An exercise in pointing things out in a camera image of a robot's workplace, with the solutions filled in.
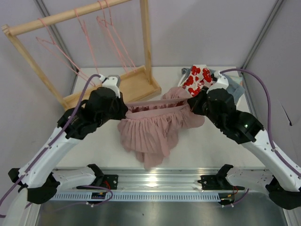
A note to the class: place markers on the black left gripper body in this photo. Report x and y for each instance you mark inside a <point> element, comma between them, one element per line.
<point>121,107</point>

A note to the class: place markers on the white laundry basket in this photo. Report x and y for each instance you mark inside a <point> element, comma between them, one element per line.
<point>236,90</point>

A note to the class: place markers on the wooden clothes rack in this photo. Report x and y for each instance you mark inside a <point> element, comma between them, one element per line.
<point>20,85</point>

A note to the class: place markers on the pink pleated skirt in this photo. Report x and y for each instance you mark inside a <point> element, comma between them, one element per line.
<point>150,129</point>

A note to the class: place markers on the blue denim garment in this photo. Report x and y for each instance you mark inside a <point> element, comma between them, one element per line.
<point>196,79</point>

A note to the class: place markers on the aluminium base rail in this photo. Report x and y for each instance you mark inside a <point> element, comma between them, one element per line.
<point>160,180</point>

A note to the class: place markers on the white slotted cable duct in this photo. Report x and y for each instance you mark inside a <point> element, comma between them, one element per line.
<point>138,196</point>

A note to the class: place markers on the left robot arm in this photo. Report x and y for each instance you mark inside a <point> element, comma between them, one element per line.
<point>38,177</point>

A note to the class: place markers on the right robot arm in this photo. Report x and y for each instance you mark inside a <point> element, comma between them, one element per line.
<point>274,159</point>

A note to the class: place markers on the pink wire hanger leftmost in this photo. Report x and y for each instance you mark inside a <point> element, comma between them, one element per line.
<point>53,48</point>

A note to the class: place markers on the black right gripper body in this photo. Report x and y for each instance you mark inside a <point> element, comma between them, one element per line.
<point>195,104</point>

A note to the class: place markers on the red floral white garment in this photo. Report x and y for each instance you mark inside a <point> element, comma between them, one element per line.
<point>195,78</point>

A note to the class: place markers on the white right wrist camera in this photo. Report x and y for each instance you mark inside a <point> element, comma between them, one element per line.
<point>221,81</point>

